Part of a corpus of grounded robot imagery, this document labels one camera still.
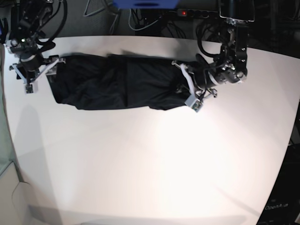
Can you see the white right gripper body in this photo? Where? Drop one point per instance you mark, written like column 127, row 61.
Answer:
column 33, row 67

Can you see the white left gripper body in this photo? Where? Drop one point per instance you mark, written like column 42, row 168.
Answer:
column 197, row 94

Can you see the dark navy long-sleeve shirt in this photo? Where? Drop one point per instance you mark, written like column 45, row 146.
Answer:
column 114, row 82

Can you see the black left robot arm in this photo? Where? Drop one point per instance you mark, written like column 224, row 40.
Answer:
column 227, row 66

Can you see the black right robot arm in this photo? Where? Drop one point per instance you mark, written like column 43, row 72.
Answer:
column 25, row 44

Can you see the blue box on shelf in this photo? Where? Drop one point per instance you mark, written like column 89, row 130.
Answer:
column 146, row 4

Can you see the black OpenArm computer case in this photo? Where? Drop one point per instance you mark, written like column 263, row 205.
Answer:
column 283, row 205

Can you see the white power strip red switch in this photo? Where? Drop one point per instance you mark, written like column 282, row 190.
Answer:
column 196, row 14

